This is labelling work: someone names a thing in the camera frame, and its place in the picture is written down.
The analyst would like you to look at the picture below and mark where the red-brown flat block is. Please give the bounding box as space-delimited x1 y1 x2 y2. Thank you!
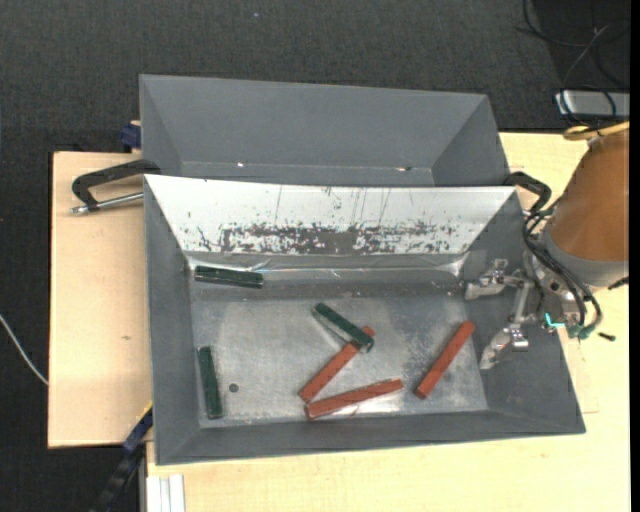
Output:
298 325 376 404
413 319 477 401
303 378 405 421

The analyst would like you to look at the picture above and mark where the dark green flat block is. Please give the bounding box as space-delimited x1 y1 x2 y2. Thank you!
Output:
196 345 225 420
193 264 265 290
312 302 376 354

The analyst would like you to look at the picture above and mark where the grey metal bin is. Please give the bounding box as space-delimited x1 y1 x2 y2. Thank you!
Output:
138 73 587 466

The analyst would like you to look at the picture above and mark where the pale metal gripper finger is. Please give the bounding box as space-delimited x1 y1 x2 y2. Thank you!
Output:
464 258 526 301
479 324 531 372

